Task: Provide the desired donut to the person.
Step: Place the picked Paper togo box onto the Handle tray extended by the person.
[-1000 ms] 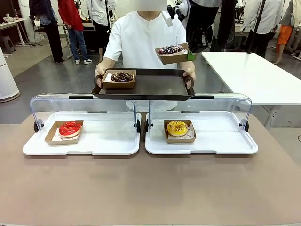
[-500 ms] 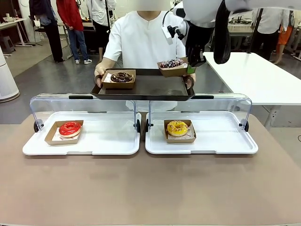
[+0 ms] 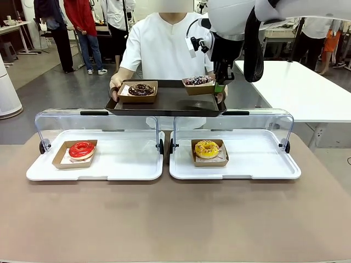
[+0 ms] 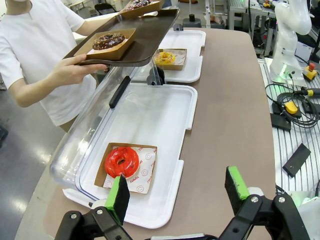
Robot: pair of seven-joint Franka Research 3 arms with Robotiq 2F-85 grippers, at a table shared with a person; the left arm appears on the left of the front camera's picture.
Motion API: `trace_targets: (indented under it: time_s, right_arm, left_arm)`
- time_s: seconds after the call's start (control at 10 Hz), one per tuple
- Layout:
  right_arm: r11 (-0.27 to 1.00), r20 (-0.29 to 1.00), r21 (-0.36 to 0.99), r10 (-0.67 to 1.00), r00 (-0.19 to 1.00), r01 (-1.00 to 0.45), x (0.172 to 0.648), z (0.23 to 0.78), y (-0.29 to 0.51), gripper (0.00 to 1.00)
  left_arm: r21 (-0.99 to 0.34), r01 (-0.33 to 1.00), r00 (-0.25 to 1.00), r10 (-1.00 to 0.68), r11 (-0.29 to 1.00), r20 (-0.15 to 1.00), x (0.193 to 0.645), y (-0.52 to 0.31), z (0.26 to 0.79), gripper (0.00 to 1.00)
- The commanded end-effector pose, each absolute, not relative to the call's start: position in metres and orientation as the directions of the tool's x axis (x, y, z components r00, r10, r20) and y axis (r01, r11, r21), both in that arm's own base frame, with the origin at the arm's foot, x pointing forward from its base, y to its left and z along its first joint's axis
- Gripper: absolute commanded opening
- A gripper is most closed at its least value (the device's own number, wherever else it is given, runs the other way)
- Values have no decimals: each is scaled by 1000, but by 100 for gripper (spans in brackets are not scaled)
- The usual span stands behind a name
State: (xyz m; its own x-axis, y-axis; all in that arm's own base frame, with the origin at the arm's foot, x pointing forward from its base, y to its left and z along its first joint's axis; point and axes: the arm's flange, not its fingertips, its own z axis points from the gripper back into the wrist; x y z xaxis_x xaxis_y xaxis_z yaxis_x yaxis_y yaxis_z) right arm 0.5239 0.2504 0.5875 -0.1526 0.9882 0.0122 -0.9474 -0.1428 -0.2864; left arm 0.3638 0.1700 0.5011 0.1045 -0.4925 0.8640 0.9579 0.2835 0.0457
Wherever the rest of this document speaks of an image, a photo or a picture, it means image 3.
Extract sprinkled chocolate donut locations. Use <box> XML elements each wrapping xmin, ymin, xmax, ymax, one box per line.
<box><xmin>182</xmin><ymin>77</ymin><xmax>218</xmax><ymax>96</ymax></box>

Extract person's right forearm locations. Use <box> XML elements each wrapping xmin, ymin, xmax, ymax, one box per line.
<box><xmin>112</xmin><ymin>66</ymin><xmax>132</xmax><ymax>83</ymax></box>

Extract bystander in dark clothes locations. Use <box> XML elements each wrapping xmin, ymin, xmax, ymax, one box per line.
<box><xmin>33</xmin><ymin>0</ymin><xmax>75</xmax><ymax>74</ymax></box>

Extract white cylindrical column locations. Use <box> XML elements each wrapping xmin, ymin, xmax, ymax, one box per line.
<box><xmin>0</xmin><ymin>53</ymin><xmax>24</xmax><ymax>121</ymax></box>

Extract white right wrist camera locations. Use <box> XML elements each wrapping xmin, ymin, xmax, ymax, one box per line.
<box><xmin>185</xmin><ymin>18</ymin><xmax>213</xmax><ymax>59</ymax></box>

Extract person in white shirt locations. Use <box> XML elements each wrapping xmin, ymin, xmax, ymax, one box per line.
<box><xmin>120</xmin><ymin>12</ymin><xmax>217</xmax><ymax>129</ymax></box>

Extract yellow glazed donut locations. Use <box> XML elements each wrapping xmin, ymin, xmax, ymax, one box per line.
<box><xmin>191</xmin><ymin>139</ymin><xmax>229</xmax><ymax>168</ymax></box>

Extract black tripod pole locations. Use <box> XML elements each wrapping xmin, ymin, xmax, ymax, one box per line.
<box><xmin>290</xmin><ymin>16</ymin><xmax>307</xmax><ymax>63</ymax></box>

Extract black background chair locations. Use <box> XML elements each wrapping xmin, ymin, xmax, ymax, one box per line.
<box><xmin>32</xmin><ymin>18</ymin><xmax>52</xmax><ymax>54</ymax></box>

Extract person's right hand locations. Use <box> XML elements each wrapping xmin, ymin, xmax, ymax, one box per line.
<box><xmin>109</xmin><ymin>77</ymin><xmax>123</xmax><ymax>102</ymax></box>

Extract clear display lid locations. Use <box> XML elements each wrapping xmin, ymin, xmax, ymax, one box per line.
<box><xmin>169</xmin><ymin>108</ymin><xmax>295</xmax><ymax>154</ymax></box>
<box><xmin>35</xmin><ymin>108</ymin><xmax>165</xmax><ymax>156</ymax></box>

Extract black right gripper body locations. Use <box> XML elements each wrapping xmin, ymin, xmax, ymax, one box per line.
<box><xmin>210</xmin><ymin>32</ymin><xmax>244</xmax><ymax>63</ymax></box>

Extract brown serving tray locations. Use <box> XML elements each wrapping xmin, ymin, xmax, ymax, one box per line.
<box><xmin>105</xmin><ymin>79</ymin><xmax>228</xmax><ymax>118</ymax></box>

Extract white display tray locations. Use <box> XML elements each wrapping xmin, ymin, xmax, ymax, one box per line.
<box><xmin>169</xmin><ymin>130</ymin><xmax>302</xmax><ymax>181</ymax></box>
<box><xmin>26</xmin><ymin>130</ymin><xmax>165</xmax><ymax>181</ymax></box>

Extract yellow sprinkled donut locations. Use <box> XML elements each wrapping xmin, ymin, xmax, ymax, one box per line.
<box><xmin>194</xmin><ymin>140</ymin><xmax>220</xmax><ymax>160</ymax></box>

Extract white side table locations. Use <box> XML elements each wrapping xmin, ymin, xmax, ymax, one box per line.
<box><xmin>235</xmin><ymin>60</ymin><xmax>351</xmax><ymax>149</ymax></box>

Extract red glazed donut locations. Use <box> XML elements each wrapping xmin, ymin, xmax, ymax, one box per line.
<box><xmin>68</xmin><ymin>141</ymin><xmax>96</xmax><ymax>161</ymax></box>
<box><xmin>52</xmin><ymin>139</ymin><xmax>99</xmax><ymax>170</ymax></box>

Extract bystander in orange shorts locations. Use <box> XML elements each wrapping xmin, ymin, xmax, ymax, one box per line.
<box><xmin>319</xmin><ymin>19</ymin><xmax>351</xmax><ymax>75</ymax></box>

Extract bystander in red top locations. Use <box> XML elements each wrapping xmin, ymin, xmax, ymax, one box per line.
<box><xmin>63</xmin><ymin>0</ymin><xmax>109</xmax><ymax>76</ymax></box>

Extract grey stool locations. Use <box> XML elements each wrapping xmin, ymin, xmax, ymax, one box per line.
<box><xmin>0</xmin><ymin>43</ymin><xmax>19</xmax><ymax>65</ymax></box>

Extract black cable sleeve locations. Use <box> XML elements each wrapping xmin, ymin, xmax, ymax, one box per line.
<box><xmin>243</xmin><ymin>0</ymin><xmax>286</xmax><ymax>83</ymax></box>

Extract bystander in white top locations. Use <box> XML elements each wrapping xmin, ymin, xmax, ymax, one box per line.
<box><xmin>100</xmin><ymin>0</ymin><xmax>137</xmax><ymax>66</ymax></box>

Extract background workbench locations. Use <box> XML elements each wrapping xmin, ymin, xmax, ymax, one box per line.
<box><xmin>263</xmin><ymin>26</ymin><xmax>302</xmax><ymax>60</ymax></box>

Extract white background desk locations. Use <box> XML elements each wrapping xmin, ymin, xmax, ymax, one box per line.
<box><xmin>0</xmin><ymin>15</ymin><xmax>39</xmax><ymax>56</ymax></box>

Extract chocolate glazed donut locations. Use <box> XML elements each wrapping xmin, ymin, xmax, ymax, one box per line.
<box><xmin>117</xmin><ymin>80</ymin><xmax>159</xmax><ymax>104</ymax></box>

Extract bystander white shirt black trousers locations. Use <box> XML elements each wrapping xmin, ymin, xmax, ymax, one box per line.
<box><xmin>291</xmin><ymin>16</ymin><xmax>344</xmax><ymax>71</ymax></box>

